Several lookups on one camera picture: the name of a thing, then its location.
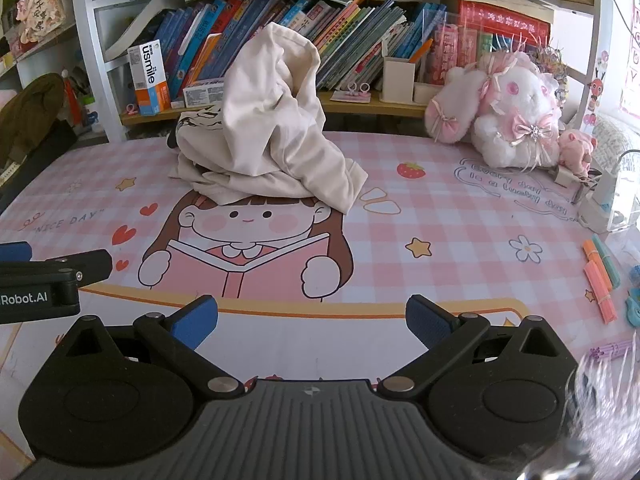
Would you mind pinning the white frame wooden bookshelf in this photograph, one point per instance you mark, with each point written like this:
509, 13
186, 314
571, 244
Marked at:
350, 109

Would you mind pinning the black chair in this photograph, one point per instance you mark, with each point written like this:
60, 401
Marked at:
45, 160

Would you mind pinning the pink checked cartoon desk mat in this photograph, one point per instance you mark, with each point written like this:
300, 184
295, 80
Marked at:
450, 240

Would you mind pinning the cartoon wall sticker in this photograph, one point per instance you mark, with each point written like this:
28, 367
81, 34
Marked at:
596, 90

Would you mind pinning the pink hair clip card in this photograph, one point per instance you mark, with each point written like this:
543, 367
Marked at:
350, 92

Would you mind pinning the pink paper craft ornament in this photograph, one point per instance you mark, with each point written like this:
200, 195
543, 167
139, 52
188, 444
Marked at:
40, 5

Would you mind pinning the blurred translucent plastic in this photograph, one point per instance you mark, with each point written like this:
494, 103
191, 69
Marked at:
600, 410

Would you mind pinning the red bottle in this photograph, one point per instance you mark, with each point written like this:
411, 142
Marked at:
71, 100

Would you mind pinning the white pink plush bunny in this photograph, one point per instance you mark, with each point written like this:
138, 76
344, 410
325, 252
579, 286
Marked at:
510, 125

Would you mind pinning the curved white booklet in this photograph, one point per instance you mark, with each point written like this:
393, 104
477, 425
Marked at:
135, 25

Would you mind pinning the small pink plush pig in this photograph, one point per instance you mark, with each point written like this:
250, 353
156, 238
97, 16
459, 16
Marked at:
575, 147

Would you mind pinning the salmon paper strip bundle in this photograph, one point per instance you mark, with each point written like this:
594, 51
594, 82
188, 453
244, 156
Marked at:
602, 290

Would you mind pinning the flat white orange box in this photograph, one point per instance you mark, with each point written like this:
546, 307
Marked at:
205, 94

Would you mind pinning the small blue toy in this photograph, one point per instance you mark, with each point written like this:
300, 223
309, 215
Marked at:
633, 305

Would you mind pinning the purple stick bundle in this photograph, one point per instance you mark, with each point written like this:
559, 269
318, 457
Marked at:
612, 350

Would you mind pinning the cream t-shirt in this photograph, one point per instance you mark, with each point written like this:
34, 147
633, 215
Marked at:
270, 125

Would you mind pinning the beige pen holder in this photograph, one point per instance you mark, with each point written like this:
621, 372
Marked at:
398, 80

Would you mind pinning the white plastic tub green lid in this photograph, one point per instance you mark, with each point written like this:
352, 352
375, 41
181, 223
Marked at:
90, 110

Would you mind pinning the row of colourful books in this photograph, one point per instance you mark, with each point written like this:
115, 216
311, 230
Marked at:
350, 35

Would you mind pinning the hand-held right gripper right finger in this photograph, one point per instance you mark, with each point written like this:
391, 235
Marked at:
427, 322

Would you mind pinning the small white cube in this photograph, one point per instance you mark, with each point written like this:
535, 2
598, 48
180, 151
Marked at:
563, 176

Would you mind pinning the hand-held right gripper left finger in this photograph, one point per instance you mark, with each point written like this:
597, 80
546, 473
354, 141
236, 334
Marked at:
195, 322

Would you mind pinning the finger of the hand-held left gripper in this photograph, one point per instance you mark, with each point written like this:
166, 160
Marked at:
75, 265
15, 251

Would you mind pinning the tall white orange box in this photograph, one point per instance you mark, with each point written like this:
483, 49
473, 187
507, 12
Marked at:
150, 77

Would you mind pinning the iridescent tinsel ornament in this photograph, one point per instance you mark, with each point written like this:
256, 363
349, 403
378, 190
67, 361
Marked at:
550, 75

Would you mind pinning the white patterned cloth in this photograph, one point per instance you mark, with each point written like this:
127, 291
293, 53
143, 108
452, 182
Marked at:
620, 135

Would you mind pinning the orange paper strip bundle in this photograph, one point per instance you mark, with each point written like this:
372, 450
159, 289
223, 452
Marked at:
591, 250

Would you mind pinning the olive green jacket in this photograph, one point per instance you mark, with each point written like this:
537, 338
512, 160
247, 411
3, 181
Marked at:
30, 105

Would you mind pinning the pink paper poster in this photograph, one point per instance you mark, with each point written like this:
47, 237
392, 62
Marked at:
631, 60

